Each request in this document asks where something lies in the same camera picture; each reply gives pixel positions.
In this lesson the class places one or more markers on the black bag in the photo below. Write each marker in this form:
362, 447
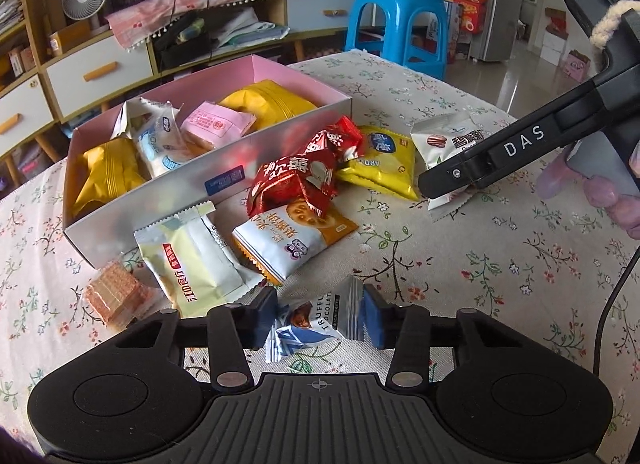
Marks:
180, 44

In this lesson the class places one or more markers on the floral tablecloth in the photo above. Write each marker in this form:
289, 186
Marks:
500, 274

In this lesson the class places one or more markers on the yellow packet with blue label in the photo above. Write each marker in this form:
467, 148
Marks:
380, 159

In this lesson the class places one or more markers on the clear wafer packet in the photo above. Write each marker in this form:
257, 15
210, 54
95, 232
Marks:
117, 296

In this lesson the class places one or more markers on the white nut packet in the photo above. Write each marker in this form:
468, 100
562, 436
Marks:
440, 141

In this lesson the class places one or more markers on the orange and white cookie packet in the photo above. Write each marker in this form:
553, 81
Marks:
295, 239

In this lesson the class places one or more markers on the folded pale cloth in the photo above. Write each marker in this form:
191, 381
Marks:
250, 31

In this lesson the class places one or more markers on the pale yellow white snack packet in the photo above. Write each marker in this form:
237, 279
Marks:
195, 264

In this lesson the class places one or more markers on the colourful printed cartons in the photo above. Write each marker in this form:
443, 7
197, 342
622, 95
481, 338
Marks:
467, 14

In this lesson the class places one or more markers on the small silver chocolate packet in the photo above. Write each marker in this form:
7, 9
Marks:
310, 324

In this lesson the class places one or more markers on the brown cardboard box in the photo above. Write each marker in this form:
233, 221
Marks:
70, 39

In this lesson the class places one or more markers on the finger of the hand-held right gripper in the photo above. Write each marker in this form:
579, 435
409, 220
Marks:
520, 146

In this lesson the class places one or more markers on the white and blue snack packet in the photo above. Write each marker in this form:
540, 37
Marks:
160, 139

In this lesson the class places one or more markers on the plain yellow snack packet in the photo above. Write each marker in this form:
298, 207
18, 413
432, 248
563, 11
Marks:
272, 101
107, 174

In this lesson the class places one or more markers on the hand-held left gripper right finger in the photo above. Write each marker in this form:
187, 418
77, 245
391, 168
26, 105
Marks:
375, 316

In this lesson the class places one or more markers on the boxes on floor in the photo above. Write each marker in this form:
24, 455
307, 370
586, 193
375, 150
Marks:
565, 44

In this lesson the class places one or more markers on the red snack packet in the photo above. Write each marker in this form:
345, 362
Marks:
340, 139
290, 179

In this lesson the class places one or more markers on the person's right hand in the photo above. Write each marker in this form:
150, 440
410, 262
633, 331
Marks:
617, 209

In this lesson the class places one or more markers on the pink and silver box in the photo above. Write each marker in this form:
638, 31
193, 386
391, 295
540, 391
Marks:
150, 214

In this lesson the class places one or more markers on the pink snack packet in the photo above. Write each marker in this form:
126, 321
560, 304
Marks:
215, 124

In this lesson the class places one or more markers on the wooden cabinet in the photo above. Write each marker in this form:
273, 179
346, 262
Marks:
30, 69

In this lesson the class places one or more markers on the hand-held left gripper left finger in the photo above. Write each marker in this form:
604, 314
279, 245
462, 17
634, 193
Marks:
261, 316

